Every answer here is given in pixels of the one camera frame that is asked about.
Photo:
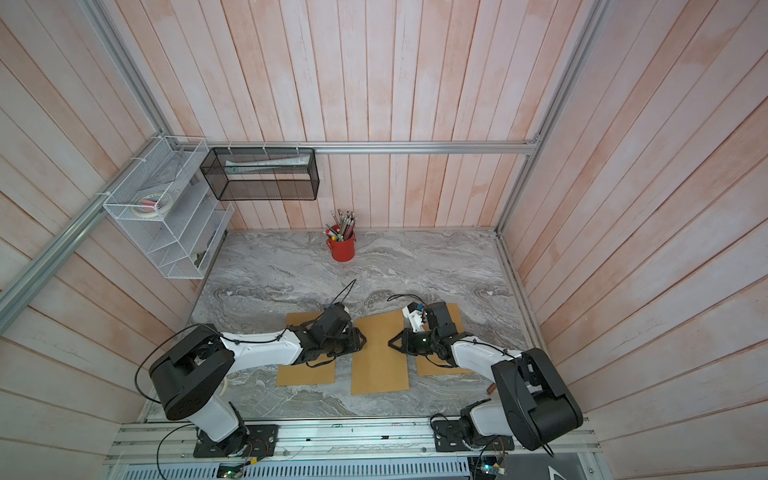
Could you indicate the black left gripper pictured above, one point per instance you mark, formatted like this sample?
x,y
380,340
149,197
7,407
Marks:
x,y
346,339

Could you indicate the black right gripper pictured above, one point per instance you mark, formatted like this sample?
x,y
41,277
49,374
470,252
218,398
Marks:
x,y
411,341

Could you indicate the brown kraft file bag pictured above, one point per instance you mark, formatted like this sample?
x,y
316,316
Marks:
x,y
303,375
377,368
432,365

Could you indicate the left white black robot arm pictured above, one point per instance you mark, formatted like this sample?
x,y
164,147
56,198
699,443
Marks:
x,y
187,377

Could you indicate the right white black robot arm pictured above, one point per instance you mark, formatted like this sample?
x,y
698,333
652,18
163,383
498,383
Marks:
x,y
530,403

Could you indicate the red metal pen bucket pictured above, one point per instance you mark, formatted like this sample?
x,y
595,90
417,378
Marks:
x,y
341,250

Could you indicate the bundle of pens and pencils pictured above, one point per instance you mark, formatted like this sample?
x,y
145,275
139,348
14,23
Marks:
x,y
344,227

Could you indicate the tape roll on shelf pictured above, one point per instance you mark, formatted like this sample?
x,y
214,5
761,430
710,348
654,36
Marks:
x,y
152,205

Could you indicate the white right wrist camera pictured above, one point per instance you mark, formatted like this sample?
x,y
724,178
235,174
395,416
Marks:
x,y
415,314

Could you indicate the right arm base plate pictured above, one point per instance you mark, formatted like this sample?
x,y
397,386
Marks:
x,y
458,435

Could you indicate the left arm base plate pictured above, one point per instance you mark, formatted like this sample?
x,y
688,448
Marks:
x,y
252,441

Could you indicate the black mesh wall basket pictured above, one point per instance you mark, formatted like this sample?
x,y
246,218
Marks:
x,y
262,173

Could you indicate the white wire mesh shelf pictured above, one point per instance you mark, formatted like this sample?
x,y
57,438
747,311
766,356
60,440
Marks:
x,y
182,243

